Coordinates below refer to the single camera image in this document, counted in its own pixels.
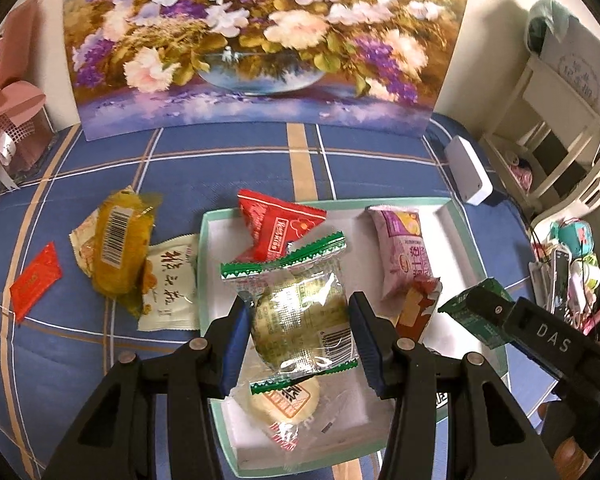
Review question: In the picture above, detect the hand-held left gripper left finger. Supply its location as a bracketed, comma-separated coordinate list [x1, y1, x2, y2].
[42, 296, 253, 480]

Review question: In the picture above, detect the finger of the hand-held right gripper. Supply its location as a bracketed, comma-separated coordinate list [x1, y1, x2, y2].
[466, 284, 517, 332]

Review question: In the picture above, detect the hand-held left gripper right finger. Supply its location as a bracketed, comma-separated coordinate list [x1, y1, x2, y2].
[349, 292, 541, 480]

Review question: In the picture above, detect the dark green snack packet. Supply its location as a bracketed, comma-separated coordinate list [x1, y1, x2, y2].
[439, 277, 511, 351]

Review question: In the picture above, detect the red biscuit snack packet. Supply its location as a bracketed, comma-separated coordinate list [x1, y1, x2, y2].
[395, 276, 443, 343]

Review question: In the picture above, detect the small round cake packet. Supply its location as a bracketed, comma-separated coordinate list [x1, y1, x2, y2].
[232, 372, 353, 453]

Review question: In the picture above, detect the green-edged clear cake packet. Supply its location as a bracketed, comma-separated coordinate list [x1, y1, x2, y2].
[220, 230, 361, 376]

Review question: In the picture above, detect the cream calligraphy snack packet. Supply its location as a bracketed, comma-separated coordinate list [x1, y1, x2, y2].
[137, 234, 202, 332]

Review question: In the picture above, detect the pink purple snack packet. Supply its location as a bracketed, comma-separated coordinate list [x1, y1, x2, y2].
[366, 205, 438, 301]

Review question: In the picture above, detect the red white-label snack packet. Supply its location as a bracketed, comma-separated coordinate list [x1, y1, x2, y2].
[237, 189, 328, 263]

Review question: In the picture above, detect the shallow teal cardboard box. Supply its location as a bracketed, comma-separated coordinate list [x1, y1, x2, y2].
[200, 196, 506, 478]

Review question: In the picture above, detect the yellow snack packet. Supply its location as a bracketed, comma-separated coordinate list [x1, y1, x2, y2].
[92, 187, 163, 311]

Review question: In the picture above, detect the grey flat case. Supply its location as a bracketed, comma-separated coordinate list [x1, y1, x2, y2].
[529, 260, 553, 308]

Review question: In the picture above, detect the white cup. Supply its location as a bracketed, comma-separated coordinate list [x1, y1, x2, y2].
[570, 260, 600, 291]

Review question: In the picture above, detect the teal toy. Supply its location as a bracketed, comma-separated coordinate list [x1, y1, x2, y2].
[550, 217, 598, 256]

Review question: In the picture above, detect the blue plaid tablecloth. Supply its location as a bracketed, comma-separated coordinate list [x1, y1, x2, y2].
[0, 112, 556, 480]

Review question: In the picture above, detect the pink round object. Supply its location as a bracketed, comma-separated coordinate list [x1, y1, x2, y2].
[505, 155, 533, 191]

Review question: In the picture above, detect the white power adapter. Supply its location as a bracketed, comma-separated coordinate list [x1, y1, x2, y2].
[444, 136, 493, 206]

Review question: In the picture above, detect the white wooden chair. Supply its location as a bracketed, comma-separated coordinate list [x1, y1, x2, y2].
[480, 52, 600, 211]

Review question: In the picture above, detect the white printed paper bag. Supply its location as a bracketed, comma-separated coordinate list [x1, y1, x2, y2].
[540, 15, 600, 121]

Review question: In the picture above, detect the green plastic bag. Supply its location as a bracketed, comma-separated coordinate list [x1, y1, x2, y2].
[525, 0, 578, 56]

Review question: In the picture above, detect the flower painting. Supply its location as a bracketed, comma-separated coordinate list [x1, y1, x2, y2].
[62, 0, 476, 142]

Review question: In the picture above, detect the pink wrapped flower bouquet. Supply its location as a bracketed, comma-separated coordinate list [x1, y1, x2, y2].
[0, 0, 58, 192]

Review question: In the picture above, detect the black cable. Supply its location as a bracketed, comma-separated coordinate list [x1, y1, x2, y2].
[502, 192, 543, 261]

